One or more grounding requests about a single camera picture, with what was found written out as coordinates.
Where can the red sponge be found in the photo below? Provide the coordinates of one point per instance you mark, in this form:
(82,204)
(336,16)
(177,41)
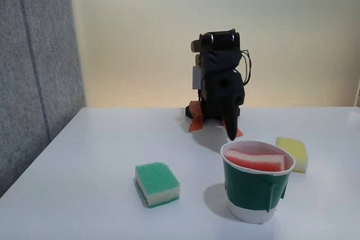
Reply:
(253,160)

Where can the white label tag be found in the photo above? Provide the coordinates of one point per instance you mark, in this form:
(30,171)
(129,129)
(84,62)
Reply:
(196,77)

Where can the yellow sponge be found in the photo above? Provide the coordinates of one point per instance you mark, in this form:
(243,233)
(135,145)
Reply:
(295,153)

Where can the white paper cup green wrap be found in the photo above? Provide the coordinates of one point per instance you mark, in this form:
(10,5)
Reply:
(250,192)

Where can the green sponge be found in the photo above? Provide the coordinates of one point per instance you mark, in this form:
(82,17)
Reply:
(157,178)

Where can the grey felt partition panel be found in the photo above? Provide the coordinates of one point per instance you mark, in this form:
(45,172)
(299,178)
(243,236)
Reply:
(33,82)

